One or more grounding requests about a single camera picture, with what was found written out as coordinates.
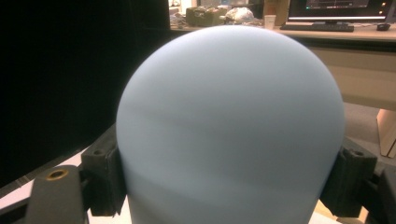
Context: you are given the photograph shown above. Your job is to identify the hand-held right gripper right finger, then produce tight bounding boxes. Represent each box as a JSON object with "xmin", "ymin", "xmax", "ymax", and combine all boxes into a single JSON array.
[{"xmin": 318, "ymin": 136, "xmax": 379, "ymax": 219}]

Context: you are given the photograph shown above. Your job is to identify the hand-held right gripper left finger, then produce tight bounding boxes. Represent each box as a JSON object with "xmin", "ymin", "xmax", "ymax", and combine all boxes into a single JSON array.
[{"xmin": 79, "ymin": 122, "xmax": 129, "ymax": 217}]

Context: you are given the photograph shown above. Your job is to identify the light blue rice paddle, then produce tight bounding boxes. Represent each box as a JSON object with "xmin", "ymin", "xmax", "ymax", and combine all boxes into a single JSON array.
[{"xmin": 115, "ymin": 24, "xmax": 346, "ymax": 224}]

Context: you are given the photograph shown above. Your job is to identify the white board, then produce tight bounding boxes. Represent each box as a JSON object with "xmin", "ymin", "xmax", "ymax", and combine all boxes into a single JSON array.
[{"xmin": 0, "ymin": 148, "xmax": 132, "ymax": 224}]

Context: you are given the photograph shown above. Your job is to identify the beige desk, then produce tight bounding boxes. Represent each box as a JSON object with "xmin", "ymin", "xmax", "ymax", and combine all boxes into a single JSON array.
[{"xmin": 169, "ymin": 22, "xmax": 396, "ymax": 159}]

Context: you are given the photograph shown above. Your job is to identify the black keyboard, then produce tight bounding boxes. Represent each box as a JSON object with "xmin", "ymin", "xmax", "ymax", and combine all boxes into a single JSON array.
[{"xmin": 279, "ymin": 23, "xmax": 355, "ymax": 34}]

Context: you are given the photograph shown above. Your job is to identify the computer monitor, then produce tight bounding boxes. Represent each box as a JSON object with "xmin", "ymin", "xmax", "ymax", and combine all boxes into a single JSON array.
[{"xmin": 287, "ymin": 0, "xmax": 394, "ymax": 25}]

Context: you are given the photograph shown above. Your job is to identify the white paper cup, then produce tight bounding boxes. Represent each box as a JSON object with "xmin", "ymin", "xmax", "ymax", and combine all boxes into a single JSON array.
[{"xmin": 263, "ymin": 14, "xmax": 277, "ymax": 31}]

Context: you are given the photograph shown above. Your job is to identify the brown cardboard box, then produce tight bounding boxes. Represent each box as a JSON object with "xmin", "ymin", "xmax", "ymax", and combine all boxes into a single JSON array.
[{"xmin": 262, "ymin": 0, "xmax": 290, "ymax": 19}]

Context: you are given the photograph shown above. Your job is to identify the dark green box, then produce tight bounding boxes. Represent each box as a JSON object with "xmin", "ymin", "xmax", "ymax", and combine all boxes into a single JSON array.
[{"xmin": 185, "ymin": 7, "xmax": 228, "ymax": 28}]

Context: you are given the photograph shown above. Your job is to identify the white plastic bag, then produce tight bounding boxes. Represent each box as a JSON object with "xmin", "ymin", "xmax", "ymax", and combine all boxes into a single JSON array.
[{"xmin": 224, "ymin": 7, "xmax": 256, "ymax": 24}]

